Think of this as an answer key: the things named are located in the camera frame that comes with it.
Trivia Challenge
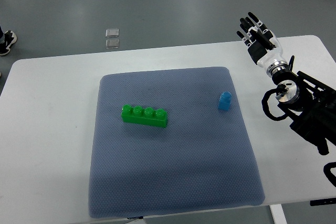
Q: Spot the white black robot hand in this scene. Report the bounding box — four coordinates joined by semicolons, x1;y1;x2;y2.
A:
237;12;284;69

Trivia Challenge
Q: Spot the blue toy block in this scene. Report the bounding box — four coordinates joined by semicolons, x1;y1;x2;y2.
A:
218;91;232;111

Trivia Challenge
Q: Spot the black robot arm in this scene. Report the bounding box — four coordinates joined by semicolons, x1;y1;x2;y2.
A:
261;56;335;155

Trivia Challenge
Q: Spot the green four-stud toy block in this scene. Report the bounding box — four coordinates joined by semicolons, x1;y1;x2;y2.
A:
121;104;167;128

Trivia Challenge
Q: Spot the blue-grey fabric mat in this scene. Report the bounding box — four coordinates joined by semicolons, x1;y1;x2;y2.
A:
89;67;265;218

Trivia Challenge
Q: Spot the upper metal floor plate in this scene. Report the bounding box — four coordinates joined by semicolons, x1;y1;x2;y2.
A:
106;28;119;38

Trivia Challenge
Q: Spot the black table control panel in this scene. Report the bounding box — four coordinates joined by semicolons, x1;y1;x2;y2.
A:
310;198;336;206

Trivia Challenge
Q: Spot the white table leg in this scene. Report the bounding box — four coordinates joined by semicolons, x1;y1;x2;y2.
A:
269;204;287;224

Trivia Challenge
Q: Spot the black label under table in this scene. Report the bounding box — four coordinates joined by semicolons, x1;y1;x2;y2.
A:
127;216;144;220

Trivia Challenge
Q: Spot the black white sneaker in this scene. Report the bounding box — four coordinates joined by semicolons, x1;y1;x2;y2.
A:
1;30;17;56

